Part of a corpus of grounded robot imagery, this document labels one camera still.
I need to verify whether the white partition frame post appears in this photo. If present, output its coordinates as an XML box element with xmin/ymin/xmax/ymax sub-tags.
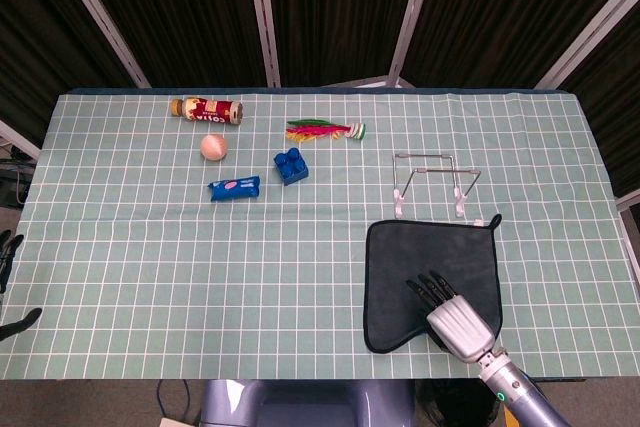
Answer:
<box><xmin>387</xmin><ymin>0</ymin><xmax>441</xmax><ymax>88</ymax></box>
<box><xmin>244</xmin><ymin>0</ymin><xmax>282</xmax><ymax>88</ymax></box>
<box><xmin>533</xmin><ymin>0</ymin><xmax>640</xmax><ymax>91</ymax></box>
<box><xmin>47</xmin><ymin>0</ymin><xmax>151</xmax><ymax>89</ymax></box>
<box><xmin>0</xmin><ymin>119</ymin><xmax>42</xmax><ymax>161</ymax></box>
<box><xmin>614</xmin><ymin>191</ymin><xmax>640</xmax><ymax>213</ymax></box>

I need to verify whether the black bag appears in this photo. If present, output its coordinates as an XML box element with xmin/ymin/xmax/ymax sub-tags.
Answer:
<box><xmin>414</xmin><ymin>379</ymin><xmax>501</xmax><ymax>427</ymax></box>

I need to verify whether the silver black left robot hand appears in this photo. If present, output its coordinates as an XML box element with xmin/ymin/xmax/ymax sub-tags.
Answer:
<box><xmin>0</xmin><ymin>229</ymin><xmax>44</xmax><ymax>343</ymax></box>

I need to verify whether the blue floor cable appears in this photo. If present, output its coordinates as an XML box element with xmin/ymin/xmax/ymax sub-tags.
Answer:
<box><xmin>155</xmin><ymin>379</ymin><xmax>191</xmax><ymax>421</ymax></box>

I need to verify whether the red coffee bottle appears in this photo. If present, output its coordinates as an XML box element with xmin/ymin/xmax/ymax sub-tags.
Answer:
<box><xmin>170</xmin><ymin>96</ymin><xmax>245</xmax><ymax>126</ymax></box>

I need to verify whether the colourful feather shuttlecock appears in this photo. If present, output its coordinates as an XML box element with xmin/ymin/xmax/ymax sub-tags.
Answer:
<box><xmin>285</xmin><ymin>117</ymin><xmax>367</xmax><ymax>144</ymax></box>

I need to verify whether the blue toy brick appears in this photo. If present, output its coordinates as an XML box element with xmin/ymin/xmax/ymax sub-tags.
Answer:
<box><xmin>272</xmin><ymin>147</ymin><xmax>310</xmax><ymax>187</ymax></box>

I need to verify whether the blue snack packet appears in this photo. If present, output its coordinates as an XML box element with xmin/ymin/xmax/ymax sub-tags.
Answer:
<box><xmin>207</xmin><ymin>175</ymin><xmax>262</xmax><ymax>204</ymax></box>

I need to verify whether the metal wire rack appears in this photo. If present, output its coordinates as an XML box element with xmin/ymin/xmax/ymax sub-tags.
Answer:
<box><xmin>392</xmin><ymin>151</ymin><xmax>482</xmax><ymax>220</ymax></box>

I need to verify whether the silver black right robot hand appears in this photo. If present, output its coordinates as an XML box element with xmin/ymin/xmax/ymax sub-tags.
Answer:
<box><xmin>405</xmin><ymin>270</ymin><xmax>497</xmax><ymax>365</ymax></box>

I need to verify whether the black and blue towel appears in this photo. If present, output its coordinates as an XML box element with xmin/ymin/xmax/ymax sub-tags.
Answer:
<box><xmin>362</xmin><ymin>213</ymin><xmax>503</xmax><ymax>354</ymax></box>

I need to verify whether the purple robot torso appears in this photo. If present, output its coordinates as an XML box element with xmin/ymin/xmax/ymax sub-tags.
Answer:
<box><xmin>199</xmin><ymin>379</ymin><xmax>416</xmax><ymax>427</ymax></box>

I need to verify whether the pink ball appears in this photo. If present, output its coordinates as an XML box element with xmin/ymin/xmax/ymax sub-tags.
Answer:
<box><xmin>200</xmin><ymin>133</ymin><xmax>230</xmax><ymax>162</ymax></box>

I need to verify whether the green checked tablecloth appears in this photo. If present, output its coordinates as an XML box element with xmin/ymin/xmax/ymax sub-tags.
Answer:
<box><xmin>0</xmin><ymin>88</ymin><xmax>640</xmax><ymax>381</ymax></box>

